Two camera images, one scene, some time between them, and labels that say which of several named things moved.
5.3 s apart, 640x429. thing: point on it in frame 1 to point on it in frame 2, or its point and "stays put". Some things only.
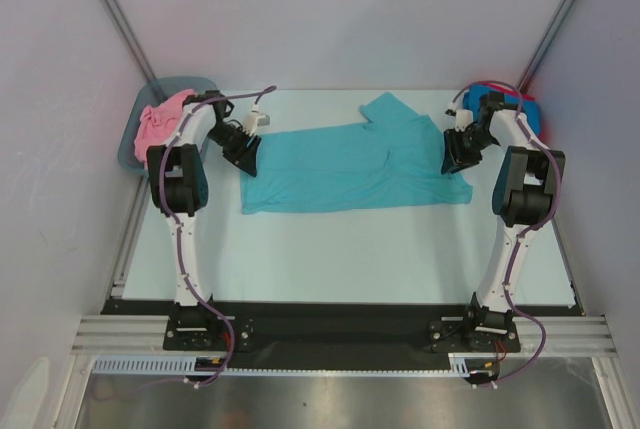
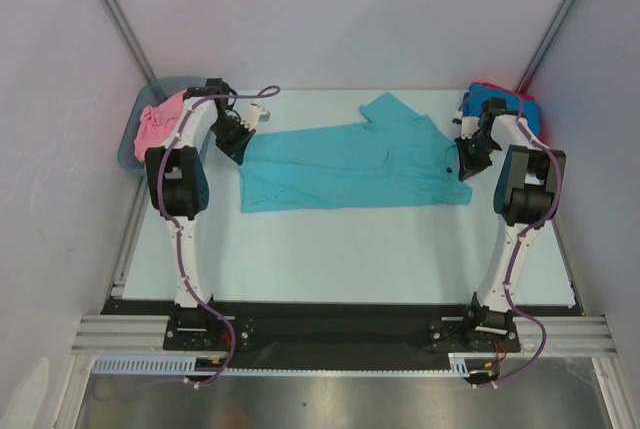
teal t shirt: (393, 158) stays put
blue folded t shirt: (472, 102) stays put
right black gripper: (458, 146) to (470, 152)
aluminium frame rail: (147, 333) stays put
